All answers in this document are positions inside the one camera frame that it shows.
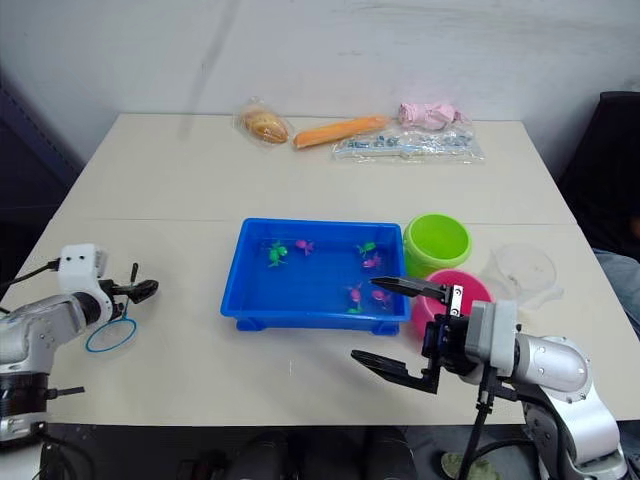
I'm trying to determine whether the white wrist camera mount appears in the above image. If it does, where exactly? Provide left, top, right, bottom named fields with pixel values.
left=465, top=299, right=522, bottom=377
left=57, top=242, right=114, bottom=322

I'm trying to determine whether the pink wrapped bundle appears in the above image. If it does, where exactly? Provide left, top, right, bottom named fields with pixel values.
left=397, top=101, right=472, bottom=133

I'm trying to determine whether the clear plastic cup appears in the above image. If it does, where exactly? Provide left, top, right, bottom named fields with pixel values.
left=480, top=242, right=565, bottom=315

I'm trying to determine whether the green plastic bucket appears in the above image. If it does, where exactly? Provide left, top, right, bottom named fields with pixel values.
left=402, top=212, right=475, bottom=279

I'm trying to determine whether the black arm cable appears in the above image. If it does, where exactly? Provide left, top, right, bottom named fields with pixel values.
left=458, top=368, right=526, bottom=480
left=0, top=258, right=62, bottom=292

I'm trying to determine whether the orange toy carrot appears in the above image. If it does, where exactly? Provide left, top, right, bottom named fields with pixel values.
left=291, top=114, right=392, bottom=151

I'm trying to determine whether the pink plastic bucket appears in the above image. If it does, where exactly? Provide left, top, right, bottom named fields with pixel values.
left=411, top=268, right=497, bottom=342

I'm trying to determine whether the bagged bread roll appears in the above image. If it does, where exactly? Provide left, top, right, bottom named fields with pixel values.
left=233, top=96, right=294, bottom=149

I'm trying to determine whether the dark rounded shape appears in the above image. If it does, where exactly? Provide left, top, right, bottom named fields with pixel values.
left=234, top=429, right=292, bottom=480
left=368, top=427, right=417, bottom=480

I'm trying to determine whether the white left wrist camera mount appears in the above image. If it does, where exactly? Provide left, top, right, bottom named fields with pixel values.
left=57, top=242, right=114, bottom=322

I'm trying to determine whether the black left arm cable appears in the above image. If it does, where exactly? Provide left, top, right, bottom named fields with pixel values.
left=0, top=258, right=62, bottom=292

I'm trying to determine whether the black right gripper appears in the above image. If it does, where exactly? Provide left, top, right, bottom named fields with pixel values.
left=350, top=275, right=482, bottom=395

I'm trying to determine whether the blue-rimmed small fishing net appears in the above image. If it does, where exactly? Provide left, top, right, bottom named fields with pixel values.
left=84, top=262, right=138, bottom=354

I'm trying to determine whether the grey-blue cloth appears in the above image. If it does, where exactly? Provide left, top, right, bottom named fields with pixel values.
left=591, top=247, right=640, bottom=342

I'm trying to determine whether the clear plastic bag of items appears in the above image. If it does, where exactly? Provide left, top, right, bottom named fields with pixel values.
left=329, top=126, right=487, bottom=166

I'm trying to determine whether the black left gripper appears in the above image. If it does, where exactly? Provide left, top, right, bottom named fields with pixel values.
left=98, top=279, right=160, bottom=320

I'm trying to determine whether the blue plastic water tub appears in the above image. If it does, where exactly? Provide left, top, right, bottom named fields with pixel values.
left=220, top=216, right=411, bottom=335

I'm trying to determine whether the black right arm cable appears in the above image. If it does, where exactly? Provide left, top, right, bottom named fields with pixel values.
left=458, top=368, right=526, bottom=480

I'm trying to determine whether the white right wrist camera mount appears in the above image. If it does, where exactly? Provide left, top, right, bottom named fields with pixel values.
left=465, top=299, right=522, bottom=377

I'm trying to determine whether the green patterned object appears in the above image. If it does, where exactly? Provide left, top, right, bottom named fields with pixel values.
left=439, top=451, right=497, bottom=480

